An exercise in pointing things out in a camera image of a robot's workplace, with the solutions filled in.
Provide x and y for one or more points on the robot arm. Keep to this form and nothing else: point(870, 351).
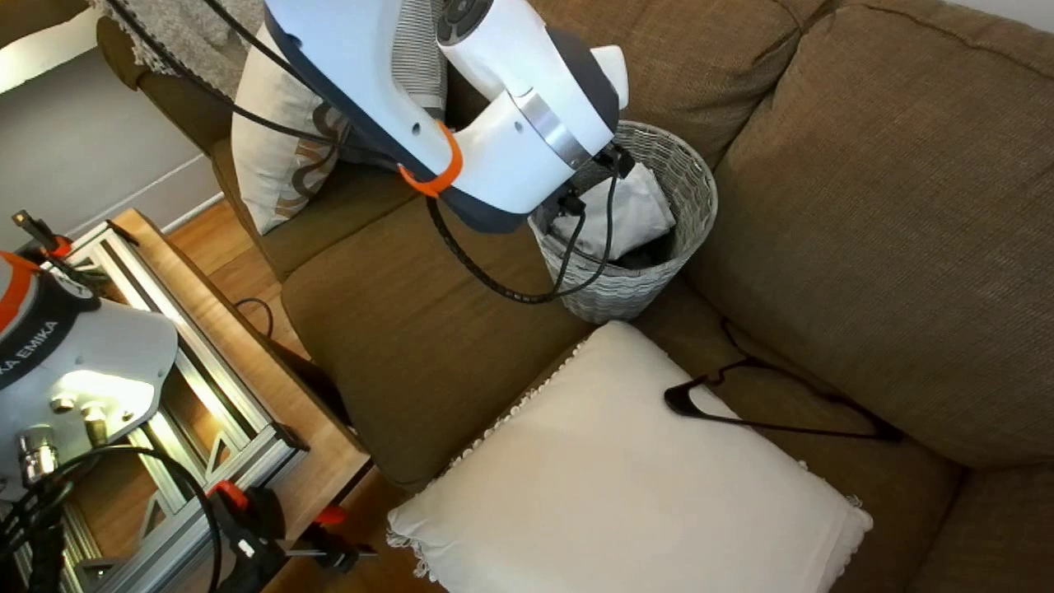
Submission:
point(510, 156)

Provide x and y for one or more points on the grey wicker basket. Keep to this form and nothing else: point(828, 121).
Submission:
point(626, 288)

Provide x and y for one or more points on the white towel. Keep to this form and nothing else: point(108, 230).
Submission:
point(638, 210)

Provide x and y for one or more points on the black clothes hanger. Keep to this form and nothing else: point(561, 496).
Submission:
point(683, 402)

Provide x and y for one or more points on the white cushion with lace trim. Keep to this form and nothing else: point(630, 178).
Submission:
point(609, 486)

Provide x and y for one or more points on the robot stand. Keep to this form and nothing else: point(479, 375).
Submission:
point(247, 362)

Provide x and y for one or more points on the white pillow with brown swirls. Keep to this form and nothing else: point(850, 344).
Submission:
point(276, 148)

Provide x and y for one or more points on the brown sofa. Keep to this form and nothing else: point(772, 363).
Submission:
point(865, 247)

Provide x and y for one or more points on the black and orange clamp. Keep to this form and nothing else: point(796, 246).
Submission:
point(41, 235)
point(255, 527)

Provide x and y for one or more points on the grey knit blanket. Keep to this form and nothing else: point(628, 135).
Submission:
point(185, 33)

